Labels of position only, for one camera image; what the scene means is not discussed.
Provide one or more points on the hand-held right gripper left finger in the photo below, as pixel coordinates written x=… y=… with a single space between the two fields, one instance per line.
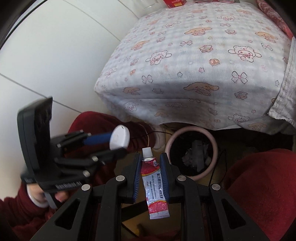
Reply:
x=136 y=177

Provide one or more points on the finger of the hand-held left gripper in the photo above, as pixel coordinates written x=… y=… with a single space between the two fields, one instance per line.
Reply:
x=104 y=155
x=97 y=138

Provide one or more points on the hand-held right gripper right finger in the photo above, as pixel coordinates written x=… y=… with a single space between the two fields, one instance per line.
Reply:
x=164 y=178

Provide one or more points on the red and white ointment tube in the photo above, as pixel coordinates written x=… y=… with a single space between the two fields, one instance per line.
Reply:
x=153 y=185

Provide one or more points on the white round case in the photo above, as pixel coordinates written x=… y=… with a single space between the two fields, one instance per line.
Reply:
x=119 y=137

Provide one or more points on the pink-rimmed trash bin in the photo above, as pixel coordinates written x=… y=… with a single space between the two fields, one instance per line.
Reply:
x=172 y=143

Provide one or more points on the person's left forearm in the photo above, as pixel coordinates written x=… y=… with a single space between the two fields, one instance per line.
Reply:
x=20 y=220

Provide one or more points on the person's left hand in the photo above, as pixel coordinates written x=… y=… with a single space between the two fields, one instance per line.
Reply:
x=61 y=197

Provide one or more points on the person's left leg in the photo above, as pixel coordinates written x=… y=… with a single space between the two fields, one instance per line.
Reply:
x=92 y=122

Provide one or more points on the person's leg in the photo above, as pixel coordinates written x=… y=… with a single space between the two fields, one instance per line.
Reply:
x=92 y=122
x=261 y=192

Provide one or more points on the white slipper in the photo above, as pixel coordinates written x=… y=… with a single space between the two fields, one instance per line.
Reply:
x=161 y=139

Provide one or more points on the person's right leg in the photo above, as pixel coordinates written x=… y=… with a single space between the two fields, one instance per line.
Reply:
x=261 y=192

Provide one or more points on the cartoon printed tablecloth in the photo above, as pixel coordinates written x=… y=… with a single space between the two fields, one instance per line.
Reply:
x=196 y=69

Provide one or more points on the clear glass jar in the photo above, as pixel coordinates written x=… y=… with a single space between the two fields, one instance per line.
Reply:
x=148 y=4

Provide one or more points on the grey striped garment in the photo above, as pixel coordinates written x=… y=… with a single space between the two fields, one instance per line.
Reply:
x=285 y=92

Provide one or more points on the yellow and red box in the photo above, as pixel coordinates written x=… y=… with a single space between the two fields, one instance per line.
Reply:
x=174 y=3

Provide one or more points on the orange floral quilt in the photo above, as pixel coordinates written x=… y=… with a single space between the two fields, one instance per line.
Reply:
x=275 y=16

